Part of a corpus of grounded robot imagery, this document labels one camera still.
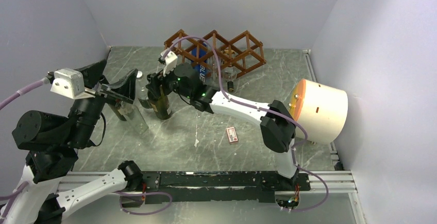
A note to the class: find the dark green wine bottle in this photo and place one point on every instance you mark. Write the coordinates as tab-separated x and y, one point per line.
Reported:
117	113

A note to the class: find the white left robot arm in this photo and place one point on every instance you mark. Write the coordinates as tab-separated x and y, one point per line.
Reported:
52	142

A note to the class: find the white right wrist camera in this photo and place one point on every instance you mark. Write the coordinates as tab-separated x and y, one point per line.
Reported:
169	59

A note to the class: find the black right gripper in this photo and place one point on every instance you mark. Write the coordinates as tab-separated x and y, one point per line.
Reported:
157	80

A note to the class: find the clear whisky bottle black label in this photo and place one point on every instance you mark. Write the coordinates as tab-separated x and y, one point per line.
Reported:
229	74

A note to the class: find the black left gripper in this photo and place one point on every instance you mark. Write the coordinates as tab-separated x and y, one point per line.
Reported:
124	89

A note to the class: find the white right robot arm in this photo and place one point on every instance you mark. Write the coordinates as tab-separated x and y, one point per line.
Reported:
276	125

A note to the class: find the clear bottle white cap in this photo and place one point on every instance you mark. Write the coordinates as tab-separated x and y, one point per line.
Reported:
139	75

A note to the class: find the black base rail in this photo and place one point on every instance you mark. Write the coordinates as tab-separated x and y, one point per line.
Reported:
185	186

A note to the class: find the blue square glass bottle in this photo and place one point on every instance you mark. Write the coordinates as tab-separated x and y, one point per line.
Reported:
203	71

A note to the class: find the white cone lampshade orange inside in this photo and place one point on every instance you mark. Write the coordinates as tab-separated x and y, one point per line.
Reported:
320	109

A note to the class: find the red white small box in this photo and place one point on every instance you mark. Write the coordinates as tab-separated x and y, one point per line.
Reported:
232	135

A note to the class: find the brown wooden wine rack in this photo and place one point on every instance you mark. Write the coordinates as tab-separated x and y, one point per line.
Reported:
244	51

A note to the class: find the green bottle silver neck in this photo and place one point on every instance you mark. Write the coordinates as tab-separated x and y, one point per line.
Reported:
160	104

